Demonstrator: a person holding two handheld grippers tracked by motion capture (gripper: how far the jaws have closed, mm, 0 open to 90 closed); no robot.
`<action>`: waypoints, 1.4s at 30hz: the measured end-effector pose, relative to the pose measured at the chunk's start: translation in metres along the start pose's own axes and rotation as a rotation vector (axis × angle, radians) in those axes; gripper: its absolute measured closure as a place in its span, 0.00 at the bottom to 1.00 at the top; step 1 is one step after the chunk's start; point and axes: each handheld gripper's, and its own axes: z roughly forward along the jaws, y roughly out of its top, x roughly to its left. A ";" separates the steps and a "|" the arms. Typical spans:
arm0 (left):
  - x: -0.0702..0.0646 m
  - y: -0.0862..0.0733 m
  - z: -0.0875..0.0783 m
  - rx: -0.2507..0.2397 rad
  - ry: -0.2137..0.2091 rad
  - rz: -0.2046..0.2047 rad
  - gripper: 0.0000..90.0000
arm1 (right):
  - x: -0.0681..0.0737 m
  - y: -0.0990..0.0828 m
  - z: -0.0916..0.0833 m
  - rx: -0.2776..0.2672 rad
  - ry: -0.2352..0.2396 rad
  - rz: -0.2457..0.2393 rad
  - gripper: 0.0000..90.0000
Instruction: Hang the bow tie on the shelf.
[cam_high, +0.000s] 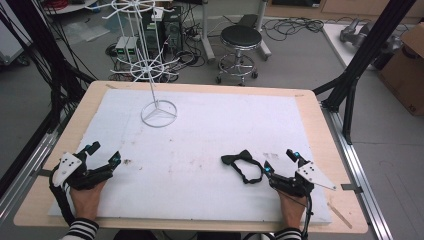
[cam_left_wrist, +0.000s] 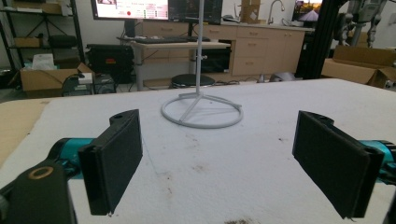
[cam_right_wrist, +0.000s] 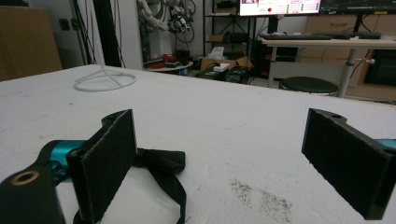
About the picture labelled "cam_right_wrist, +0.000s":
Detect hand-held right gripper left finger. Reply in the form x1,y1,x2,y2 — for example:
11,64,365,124
65,108,138,224

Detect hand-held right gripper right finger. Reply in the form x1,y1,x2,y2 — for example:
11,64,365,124
301,107,396,221

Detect black round stool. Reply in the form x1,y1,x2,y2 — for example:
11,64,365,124
277,76,339,96

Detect black cabinet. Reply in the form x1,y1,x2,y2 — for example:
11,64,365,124
363,49,396,87

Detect light wooden desk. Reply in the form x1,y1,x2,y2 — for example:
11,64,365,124
261,36,396,98

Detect round white side table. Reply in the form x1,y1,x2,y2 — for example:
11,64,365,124
144,53,194,74

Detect black keyboard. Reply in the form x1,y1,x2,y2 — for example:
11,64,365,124
312,31,383,40
259,33,333,41

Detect black curtain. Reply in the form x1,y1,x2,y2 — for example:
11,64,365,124
92,0,123,68

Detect black equipment case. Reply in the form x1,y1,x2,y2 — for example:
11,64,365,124
224,66,250,85

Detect brown cardboard panel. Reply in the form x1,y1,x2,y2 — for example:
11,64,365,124
0,5,64,83

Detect open cardboard box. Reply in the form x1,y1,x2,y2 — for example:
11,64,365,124
200,55,254,73

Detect small white box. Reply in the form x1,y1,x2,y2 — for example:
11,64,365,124
212,63,231,73

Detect dark computer monitor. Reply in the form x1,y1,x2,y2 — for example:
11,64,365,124
320,0,396,15

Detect bright computer monitor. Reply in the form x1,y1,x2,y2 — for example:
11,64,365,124
238,0,322,17

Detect black metal shelf rack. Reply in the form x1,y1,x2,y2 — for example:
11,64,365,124
202,0,260,62

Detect black fabric strap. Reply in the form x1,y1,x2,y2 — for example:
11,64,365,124
132,147,188,224

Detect white wire ring stand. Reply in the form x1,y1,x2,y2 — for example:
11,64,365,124
73,40,137,93

